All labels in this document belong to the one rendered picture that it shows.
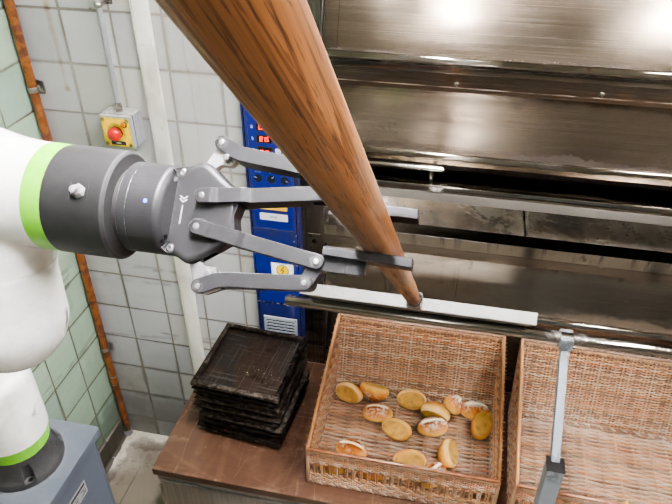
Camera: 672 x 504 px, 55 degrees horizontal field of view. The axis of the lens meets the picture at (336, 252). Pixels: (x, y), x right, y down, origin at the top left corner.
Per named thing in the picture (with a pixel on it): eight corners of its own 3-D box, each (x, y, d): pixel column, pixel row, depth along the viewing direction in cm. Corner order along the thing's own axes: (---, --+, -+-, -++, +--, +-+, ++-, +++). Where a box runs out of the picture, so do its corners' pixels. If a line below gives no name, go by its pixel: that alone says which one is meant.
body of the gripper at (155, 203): (161, 168, 58) (259, 179, 57) (145, 260, 57) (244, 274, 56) (122, 144, 51) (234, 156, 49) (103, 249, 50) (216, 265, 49)
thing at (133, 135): (116, 136, 197) (109, 105, 191) (146, 139, 195) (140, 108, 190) (104, 146, 191) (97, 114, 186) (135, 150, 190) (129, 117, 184)
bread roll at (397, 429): (406, 446, 200) (411, 443, 205) (413, 425, 200) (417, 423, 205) (377, 434, 204) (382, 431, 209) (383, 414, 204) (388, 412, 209)
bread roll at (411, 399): (425, 412, 211) (425, 409, 216) (427, 391, 211) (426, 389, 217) (395, 409, 212) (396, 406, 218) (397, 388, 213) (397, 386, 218)
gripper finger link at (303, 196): (210, 214, 55) (210, 198, 55) (339, 207, 54) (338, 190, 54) (193, 205, 51) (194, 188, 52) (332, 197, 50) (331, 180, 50)
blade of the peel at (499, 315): (536, 325, 144) (538, 313, 144) (299, 293, 153) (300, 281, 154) (516, 327, 179) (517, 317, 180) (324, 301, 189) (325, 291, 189)
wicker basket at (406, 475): (336, 369, 231) (336, 310, 215) (496, 393, 222) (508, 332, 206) (303, 484, 192) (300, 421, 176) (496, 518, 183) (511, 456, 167)
